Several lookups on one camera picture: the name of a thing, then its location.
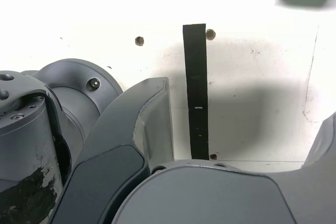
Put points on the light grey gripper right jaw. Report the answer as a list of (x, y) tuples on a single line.
[(210, 197)]

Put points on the black tape strip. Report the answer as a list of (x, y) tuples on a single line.
[(196, 77)]

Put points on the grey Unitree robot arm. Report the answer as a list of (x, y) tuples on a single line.
[(26, 142)]

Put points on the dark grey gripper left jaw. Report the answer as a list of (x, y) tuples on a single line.
[(110, 134)]

